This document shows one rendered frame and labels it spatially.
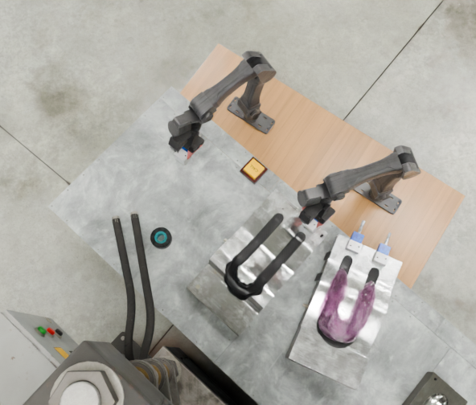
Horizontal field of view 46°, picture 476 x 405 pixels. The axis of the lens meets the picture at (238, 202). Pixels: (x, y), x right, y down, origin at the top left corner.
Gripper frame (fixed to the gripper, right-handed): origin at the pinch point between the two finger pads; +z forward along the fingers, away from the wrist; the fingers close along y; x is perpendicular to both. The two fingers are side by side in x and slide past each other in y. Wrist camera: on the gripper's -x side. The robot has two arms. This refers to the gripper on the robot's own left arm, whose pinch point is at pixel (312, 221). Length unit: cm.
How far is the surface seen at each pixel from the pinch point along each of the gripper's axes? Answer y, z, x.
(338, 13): -88, 31, 155
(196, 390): 7, 42, -62
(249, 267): -5.8, 10.9, -25.7
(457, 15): -35, 21, 203
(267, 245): -7.3, 10.9, -13.8
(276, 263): -0.4, 12.9, -16.2
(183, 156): -51, -2, -16
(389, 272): 32.2, 10.2, 11.5
